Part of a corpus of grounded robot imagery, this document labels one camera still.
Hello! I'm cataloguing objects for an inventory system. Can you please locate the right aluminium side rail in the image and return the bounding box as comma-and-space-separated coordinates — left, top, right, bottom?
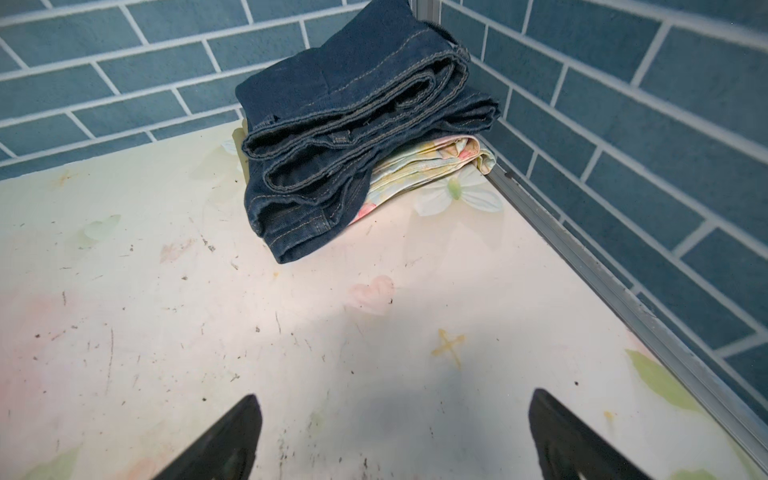
488, 167, 767, 471

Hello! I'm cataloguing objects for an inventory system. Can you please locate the floral pastel skirt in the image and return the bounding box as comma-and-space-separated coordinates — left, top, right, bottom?
354, 135, 496, 221

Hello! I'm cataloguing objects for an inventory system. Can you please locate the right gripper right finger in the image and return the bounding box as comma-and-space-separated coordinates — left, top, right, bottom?
528, 388, 649, 480

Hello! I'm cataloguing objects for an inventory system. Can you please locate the right aluminium corner post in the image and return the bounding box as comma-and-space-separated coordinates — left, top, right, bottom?
410, 0, 441, 23

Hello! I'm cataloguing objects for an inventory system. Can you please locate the blue denim skirt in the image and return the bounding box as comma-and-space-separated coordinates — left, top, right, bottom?
235, 1, 500, 264

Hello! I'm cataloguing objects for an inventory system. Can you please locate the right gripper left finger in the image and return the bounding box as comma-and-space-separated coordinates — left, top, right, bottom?
154, 394, 263, 480

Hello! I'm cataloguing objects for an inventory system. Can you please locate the olive green skirt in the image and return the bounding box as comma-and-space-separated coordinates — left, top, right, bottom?
232, 119, 250, 183

